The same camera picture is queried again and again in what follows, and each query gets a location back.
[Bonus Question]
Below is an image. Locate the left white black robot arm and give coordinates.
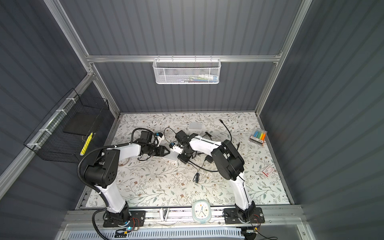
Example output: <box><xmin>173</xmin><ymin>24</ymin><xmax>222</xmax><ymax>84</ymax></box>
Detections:
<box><xmin>77</xmin><ymin>128</ymin><xmax>170</xmax><ymax>226</ymax></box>

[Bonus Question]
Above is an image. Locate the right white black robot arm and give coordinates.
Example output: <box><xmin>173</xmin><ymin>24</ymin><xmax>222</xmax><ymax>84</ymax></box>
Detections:
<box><xmin>173</xmin><ymin>131</ymin><xmax>256</xmax><ymax>223</ymax></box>

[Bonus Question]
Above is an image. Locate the floral patterned table mat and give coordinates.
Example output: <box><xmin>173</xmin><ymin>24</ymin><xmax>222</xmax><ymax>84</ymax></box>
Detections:
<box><xmin>113</xmin><ymin>112</ymin><xmax>290</xmax><ymax>207</ymax></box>

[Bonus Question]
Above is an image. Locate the yellow black striped marker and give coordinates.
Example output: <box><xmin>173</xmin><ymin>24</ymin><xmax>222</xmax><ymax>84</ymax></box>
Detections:
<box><xmin>80</xmin><ymin>133</ymin><xmax>94</xmax><ymax>156</ymax></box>

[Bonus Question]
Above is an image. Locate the mint green alarm clock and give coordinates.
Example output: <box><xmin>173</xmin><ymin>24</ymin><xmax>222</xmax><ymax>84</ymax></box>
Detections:
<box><xmin>191</xmin><ymin>200</ymin><xmax>212</xmax><ymax>224</ymax></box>

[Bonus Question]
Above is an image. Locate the pack of coloured markers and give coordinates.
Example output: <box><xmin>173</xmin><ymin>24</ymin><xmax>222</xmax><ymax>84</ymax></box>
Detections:
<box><xmin>250</xmin><ymin>128</ymin><xmax>268</xmax><ymax>145</ymax></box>

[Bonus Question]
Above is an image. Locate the small red white card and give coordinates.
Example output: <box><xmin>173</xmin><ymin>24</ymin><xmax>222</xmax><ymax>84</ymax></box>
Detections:
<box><xmin>262</xmin><ymin>166</ymin><xmax>275</xmax><ymax>177</ymax></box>

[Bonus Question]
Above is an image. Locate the long black cable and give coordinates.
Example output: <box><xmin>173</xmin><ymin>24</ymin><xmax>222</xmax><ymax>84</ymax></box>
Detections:
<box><xmin>187</xmin><ymin>119</ymin><xmax>240</xmax><ymax>174</ymax></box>

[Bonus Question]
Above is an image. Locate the white wire mesh basket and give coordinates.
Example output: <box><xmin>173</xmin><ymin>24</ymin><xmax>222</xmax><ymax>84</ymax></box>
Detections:
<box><xmin>153</xmin><ymin>58</ymin><xmax>222</xmax><ymax>85</ymax></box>

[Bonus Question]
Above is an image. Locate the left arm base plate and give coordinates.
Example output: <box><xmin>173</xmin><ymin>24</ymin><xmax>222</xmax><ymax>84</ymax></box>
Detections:
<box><xmin>103</xmin><ymin>211</ymin><xmax>146</xmax><ymax>228</ymax></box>

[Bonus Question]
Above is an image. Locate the white ventilated cable duct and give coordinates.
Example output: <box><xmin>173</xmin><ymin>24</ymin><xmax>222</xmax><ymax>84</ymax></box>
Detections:
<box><xmin>65</xmin><ymin>226</ymin><xmax>247</xmax><ymax>240</ymax></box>

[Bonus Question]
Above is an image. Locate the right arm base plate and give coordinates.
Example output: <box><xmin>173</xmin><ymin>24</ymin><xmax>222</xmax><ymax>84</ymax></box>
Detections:
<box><xmin>223</xmin><ymin>208</ymin><xmax>265</xmax><ymax>225</ymax></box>

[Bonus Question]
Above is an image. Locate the black wire wall basket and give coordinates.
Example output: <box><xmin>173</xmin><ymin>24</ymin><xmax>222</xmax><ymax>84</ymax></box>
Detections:
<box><xmin>24</xmin><ymin>92</ymin><xmax>114</xmax><ymax>163</ymax></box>

